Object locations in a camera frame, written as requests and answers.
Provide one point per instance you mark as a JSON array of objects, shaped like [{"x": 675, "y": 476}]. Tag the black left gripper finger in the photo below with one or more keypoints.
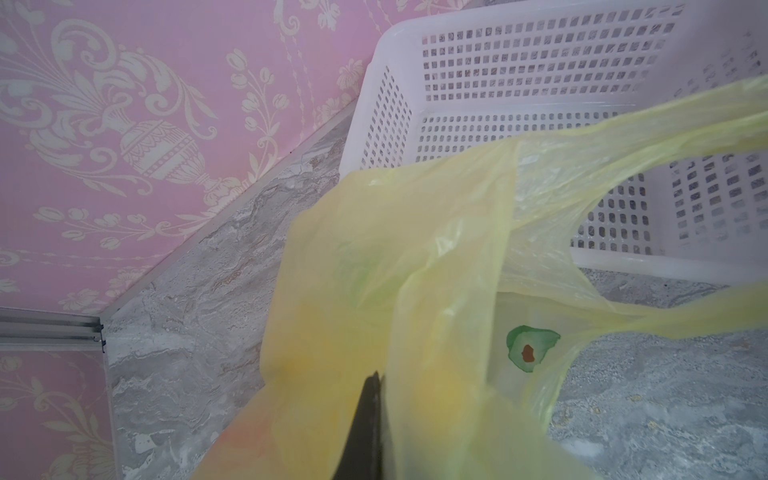
[{"x": 362, "y": 456}]

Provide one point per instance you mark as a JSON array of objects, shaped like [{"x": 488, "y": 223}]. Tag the yellow-green plastic bag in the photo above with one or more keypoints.
[{"x": 452, "y": 282}]

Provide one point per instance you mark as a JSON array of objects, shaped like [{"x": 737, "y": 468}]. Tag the white plastic perforated basket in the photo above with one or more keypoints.
[{"x": 439, "y": 85}]

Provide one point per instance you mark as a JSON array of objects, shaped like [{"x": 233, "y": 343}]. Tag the aluminium corner post left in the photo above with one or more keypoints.
[{"x": 28, "y": 328}]

